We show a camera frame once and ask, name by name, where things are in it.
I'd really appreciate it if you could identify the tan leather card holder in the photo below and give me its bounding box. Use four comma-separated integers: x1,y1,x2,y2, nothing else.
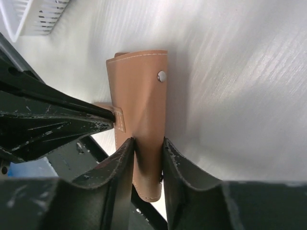
95,50,168,202

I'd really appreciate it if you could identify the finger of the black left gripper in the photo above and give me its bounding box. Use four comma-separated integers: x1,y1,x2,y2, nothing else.
0,114,113,163
0,64,115,122

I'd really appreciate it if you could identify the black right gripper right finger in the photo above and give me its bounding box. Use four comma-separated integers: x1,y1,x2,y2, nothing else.
163,139,307,230

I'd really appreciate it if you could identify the white plastic basket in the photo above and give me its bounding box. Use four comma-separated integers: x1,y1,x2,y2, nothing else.
0,0,69,42

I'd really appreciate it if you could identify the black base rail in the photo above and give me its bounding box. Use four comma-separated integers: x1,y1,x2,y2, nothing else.
0,37,167,230

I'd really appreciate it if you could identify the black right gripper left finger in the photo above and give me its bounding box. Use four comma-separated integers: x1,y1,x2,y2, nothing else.
0,138,134,230

